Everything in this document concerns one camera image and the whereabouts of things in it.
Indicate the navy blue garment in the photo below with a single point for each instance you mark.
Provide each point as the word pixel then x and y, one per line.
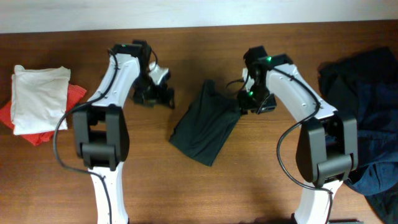
pixel 377 139

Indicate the dark grey garment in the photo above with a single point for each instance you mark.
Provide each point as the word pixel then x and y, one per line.
pixel 384 205

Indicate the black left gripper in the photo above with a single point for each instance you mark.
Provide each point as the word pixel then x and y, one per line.
pixel 160 98

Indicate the white folded shirt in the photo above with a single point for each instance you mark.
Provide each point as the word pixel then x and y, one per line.
pixel 39 99

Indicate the dark green Nike t-shirt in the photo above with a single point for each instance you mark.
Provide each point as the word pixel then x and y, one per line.
pixel 204 128

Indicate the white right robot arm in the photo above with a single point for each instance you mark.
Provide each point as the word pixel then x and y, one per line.
pixel 327 149

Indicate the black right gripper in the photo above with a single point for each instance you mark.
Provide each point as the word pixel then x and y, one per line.
pixel 245 103

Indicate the black garment in pile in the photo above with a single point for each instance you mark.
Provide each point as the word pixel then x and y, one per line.
pixel 339 80

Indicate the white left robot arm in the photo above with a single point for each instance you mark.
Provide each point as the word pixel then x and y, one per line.
pixel 101 135

